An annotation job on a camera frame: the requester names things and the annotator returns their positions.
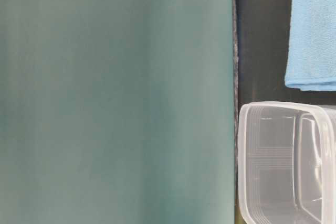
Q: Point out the green backdrop curtain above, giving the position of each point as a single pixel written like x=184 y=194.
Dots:
x=117 y=111

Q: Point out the blue folded towel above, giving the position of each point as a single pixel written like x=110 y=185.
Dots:
x=311 y=55

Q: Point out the clear plastic container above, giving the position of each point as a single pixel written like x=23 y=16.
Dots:
x=286 y=163

